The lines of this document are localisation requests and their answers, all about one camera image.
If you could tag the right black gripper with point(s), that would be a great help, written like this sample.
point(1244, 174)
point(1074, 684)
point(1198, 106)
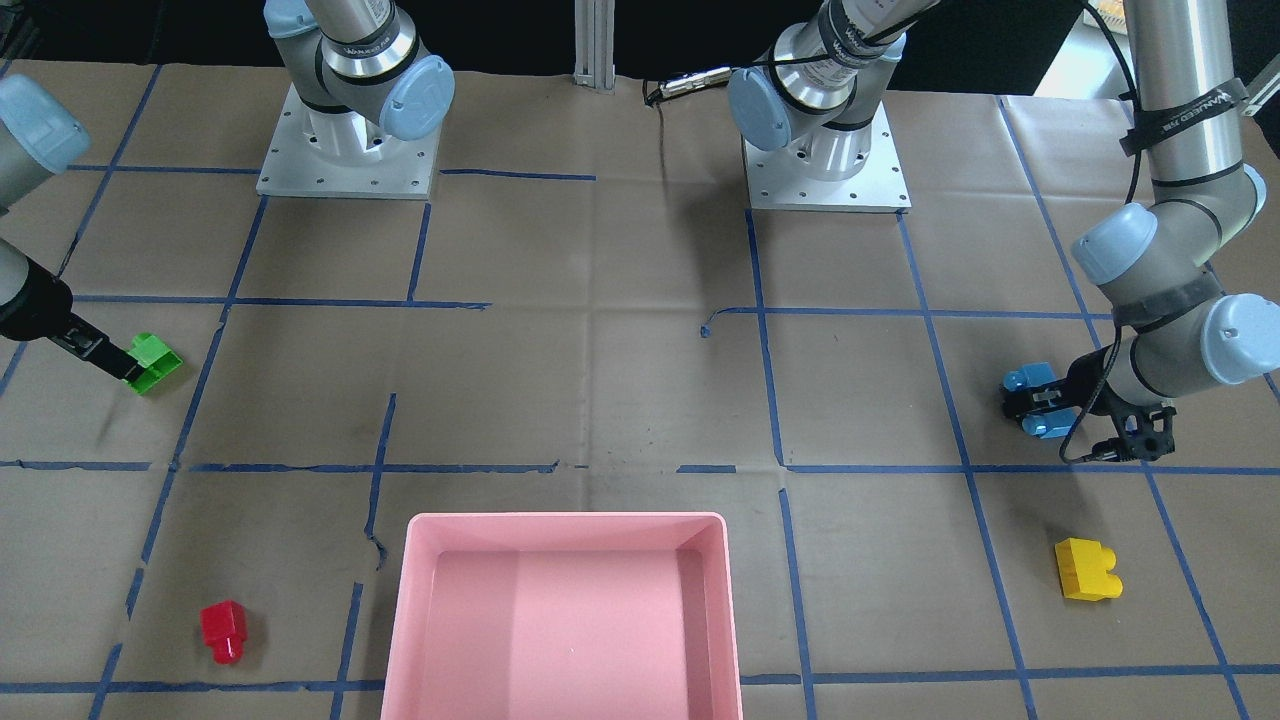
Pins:
point(32, 303)

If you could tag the blue toy block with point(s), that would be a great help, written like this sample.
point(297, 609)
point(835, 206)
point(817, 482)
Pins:
point(1031, 395)

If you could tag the pink plastic box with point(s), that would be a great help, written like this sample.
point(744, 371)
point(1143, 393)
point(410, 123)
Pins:
point(564, 615)

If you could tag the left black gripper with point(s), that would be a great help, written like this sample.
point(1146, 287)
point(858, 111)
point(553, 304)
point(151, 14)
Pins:
point(1086, 385)

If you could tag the yellow toy block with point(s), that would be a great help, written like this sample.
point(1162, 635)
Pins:
point(1086, 570)

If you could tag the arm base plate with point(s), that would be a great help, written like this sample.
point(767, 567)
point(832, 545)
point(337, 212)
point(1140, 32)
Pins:
point(829, 170)
point(314, 155)

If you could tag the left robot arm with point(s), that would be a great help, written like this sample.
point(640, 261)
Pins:
point(1177, 333)

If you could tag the green toy block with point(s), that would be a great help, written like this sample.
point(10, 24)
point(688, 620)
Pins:
point(154, 360)

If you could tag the aluminium frame post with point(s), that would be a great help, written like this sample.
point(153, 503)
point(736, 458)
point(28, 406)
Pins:
point(594, 45)

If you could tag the red toy block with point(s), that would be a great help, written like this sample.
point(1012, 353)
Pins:
point(224, 630)

